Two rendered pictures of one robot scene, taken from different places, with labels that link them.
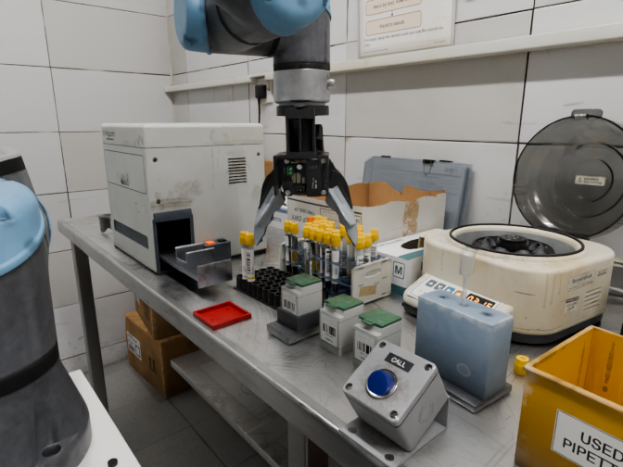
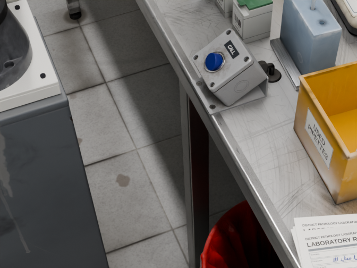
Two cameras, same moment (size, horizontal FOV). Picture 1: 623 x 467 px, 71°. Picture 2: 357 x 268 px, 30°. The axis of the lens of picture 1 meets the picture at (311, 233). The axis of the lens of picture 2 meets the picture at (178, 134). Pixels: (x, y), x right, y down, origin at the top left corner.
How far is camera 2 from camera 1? 0.52 m
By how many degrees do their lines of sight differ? 40
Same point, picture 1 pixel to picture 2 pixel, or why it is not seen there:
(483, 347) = (309, 48)
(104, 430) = (39, 52)
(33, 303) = not seen: outside the picture
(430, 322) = (288, 14)
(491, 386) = not seen: hidden behind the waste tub
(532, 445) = (299, 122)
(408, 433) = (223, 96)
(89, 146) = not seen: outside the picture
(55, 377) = (6, 25)
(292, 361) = (185, 16)
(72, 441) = (19, 60)
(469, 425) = (285, 98)
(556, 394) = (308, 99)
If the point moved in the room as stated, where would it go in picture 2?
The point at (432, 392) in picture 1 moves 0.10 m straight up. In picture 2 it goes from (247, 75) to (251, 17)
